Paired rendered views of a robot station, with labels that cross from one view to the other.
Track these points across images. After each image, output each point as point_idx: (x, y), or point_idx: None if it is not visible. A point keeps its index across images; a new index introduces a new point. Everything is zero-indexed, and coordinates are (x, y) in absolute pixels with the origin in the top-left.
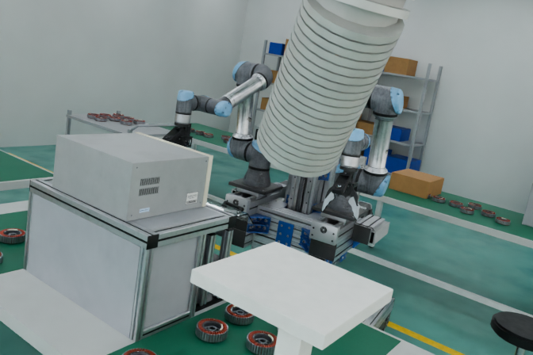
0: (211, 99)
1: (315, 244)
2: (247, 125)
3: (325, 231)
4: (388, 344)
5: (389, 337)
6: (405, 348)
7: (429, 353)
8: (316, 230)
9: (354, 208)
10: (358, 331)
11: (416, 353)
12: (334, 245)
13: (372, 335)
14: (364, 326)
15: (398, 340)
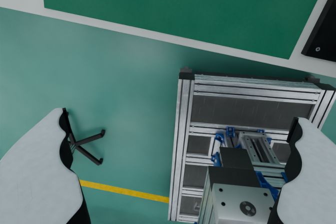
0: None
1: (250, 184)
2: None
3: (241, 205)
4: None
5: (60, 4)
6: None
7: (1, 3)
8: (260, 203)
9: (40, 144)
10: None
11: None
12: (214, 184)
13: None
14: (103, 11)
15: (47, 7)
